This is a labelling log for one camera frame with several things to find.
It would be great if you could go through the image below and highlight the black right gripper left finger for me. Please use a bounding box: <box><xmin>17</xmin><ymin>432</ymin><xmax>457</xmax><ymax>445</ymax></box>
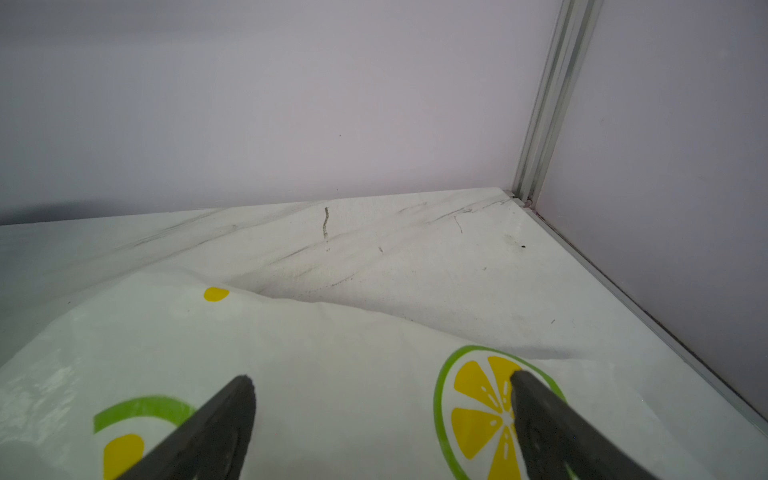
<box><xmin>121</xmin><ymin>375</ymin><xmax>256</xmax><ymax>480</ymax></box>

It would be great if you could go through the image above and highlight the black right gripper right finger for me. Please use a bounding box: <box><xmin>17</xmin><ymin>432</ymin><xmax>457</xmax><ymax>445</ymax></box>
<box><xmin>510</xmin><ymin>370</ymin><xmax>654</xmax><ymax>480</ymax></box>

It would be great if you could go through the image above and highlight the white lemon print plastic bag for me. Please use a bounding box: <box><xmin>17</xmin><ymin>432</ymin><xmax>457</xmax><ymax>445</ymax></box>
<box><xmin>1</xmin><ymin>272</ymin><xmax>707</xmax><ymax>479</ymax></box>

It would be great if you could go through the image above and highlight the aluminium frame corner post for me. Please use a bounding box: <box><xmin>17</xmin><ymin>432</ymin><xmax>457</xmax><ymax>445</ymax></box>
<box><xmin>511</xmin><ymin>0</ymin><xmax>603</xmax><ymax>208</ymax></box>

